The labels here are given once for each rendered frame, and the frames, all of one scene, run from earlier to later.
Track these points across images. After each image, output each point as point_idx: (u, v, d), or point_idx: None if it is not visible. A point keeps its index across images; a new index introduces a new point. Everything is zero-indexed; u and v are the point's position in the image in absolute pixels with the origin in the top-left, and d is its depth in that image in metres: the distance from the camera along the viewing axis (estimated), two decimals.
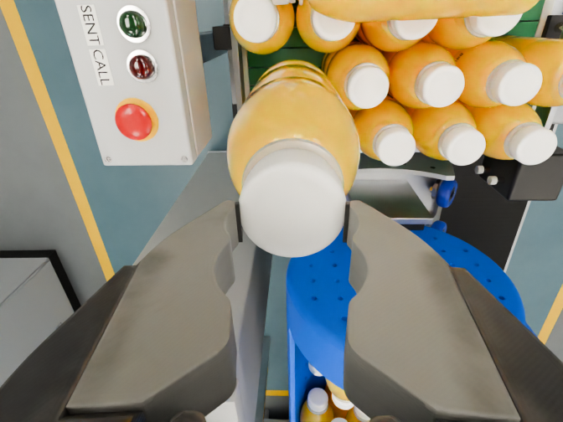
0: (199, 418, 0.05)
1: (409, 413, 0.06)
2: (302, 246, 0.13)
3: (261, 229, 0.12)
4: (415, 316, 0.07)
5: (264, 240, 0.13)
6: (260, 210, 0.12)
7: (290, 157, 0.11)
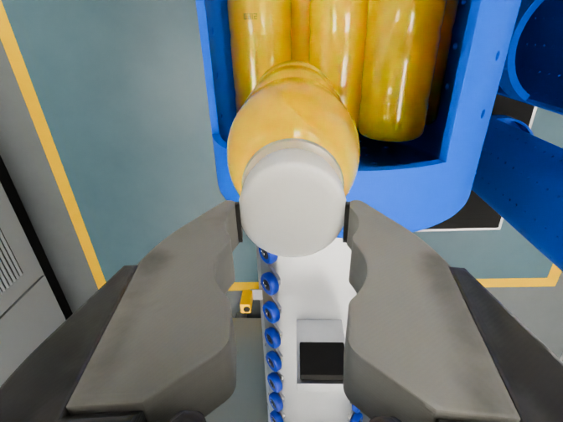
0: (199, 418, 0.05)
1: (409, 413, 0.06)
2: (302, 246, 0.13)
3: (261, 229, 0.12)
4: (415, 316, 0.07)
5: (264, 241, 0.13)
6: (260, 210, 0.12)
7: (290, 157, 0.11)
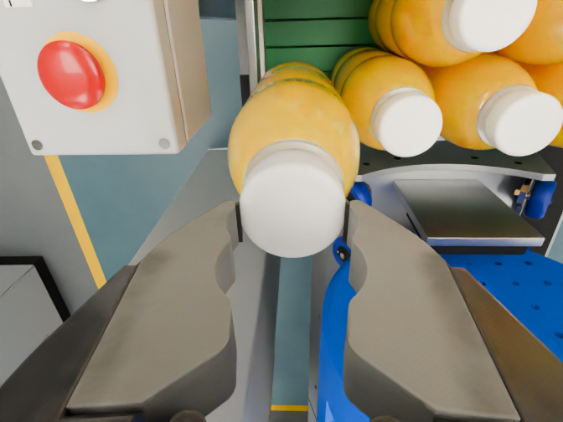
0: (199, 418, 0.05)
1: (409, 413, 0.06)
2: None
3: None
4: (415, 316, 0.07)
5: None
6: None
7: None
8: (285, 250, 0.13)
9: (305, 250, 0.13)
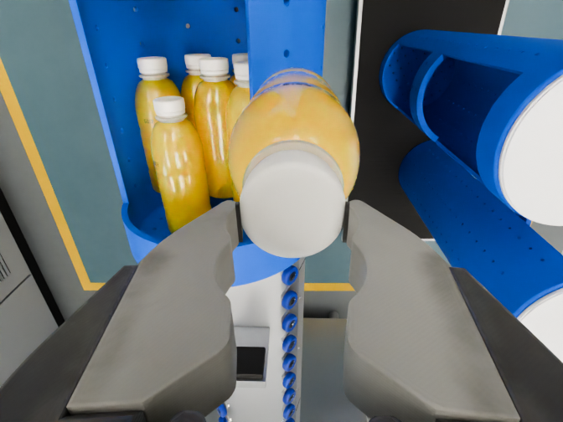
0: (199, 418, 0.05)
1: (409, 413, 0.06)
2: (168, 100, 0.42)
3: (157, 100, 0.43)
4: (415, 316, 0.07)
5: (157, 107, 0.42)
6: (160, 99, 0.44)
7: None
8: (285, 250, 0.13)
9: (305, 250, 0.13)
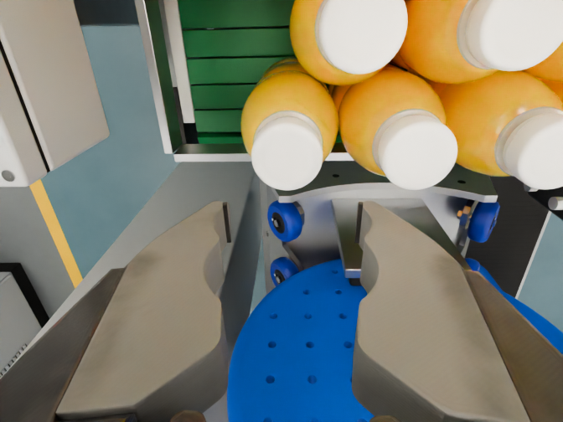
0: (199, 418, 0.05)
1: (417, 414, 0.06)
2: None
3: None
4: (426, 318, 0.07)
5: None
6: None
7: None
8: None
9: None
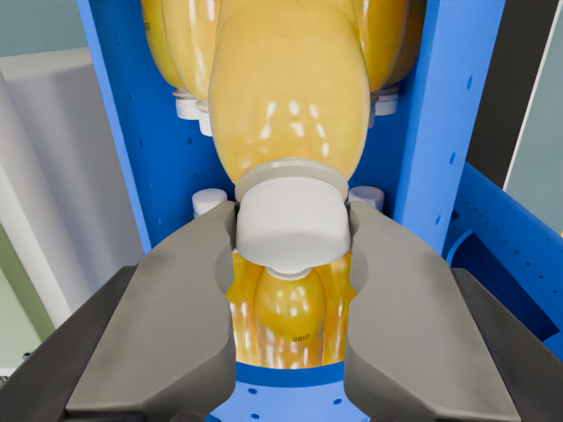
0: (199, 418, 0.05)
1: (410, 414, 0.06)
2: None
3: None
4: (416, 316, 0.07)
5: None
6: None
7: None
8: None
9: None
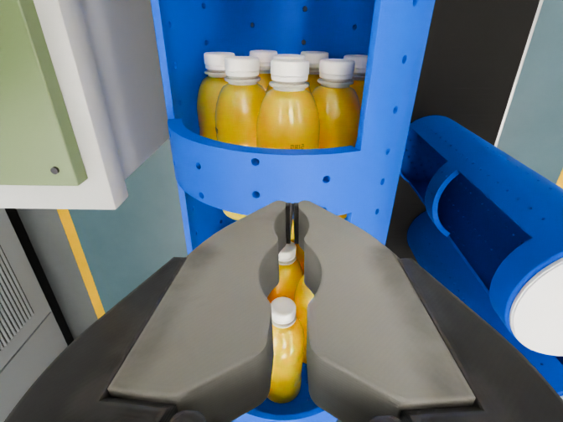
0: (199, 418, 0.05)
1: (374, 409, 0.06)
2: None
3: None
4: (372, 311, 0.07)
5: None
6: None
7: None
8: (280, 313, 0.48)
9: (286, 313, 0.48)
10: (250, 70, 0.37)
